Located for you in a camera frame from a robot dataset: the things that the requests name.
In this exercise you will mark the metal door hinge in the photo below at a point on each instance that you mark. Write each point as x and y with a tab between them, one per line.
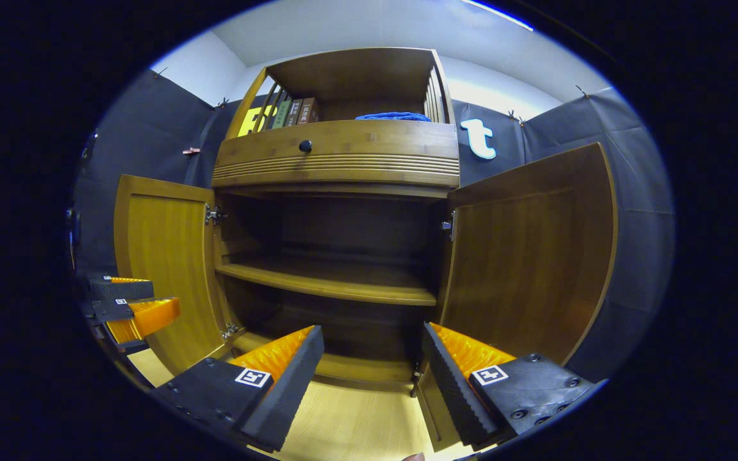
230	331
215	214
448	226
416	378

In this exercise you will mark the wooden double-door shoe cabinet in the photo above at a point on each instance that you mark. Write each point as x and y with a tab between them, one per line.
343	70

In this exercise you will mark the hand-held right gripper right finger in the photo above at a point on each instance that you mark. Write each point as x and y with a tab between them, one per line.
452	390

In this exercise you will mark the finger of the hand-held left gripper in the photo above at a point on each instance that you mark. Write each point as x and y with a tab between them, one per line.
151	317
122	289

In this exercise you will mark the dark brown book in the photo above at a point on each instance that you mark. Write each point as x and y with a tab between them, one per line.
293	113

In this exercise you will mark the wooden cabinet drawer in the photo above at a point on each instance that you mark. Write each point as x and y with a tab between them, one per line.
375	144

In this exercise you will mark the blue cloth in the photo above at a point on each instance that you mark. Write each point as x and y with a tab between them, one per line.
394	117

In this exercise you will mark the wooden cabinet door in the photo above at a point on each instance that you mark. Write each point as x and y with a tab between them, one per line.
164	269
529	256

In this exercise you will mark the black round drawer knob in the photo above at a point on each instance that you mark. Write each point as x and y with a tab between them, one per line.
305	146

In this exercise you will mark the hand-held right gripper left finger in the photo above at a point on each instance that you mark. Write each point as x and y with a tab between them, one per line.
286	390

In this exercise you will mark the black backdrop cloth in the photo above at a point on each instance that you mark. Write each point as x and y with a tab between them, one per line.
631	243

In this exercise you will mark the wooden inner shelf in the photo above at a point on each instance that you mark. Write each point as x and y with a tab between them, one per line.
343	285

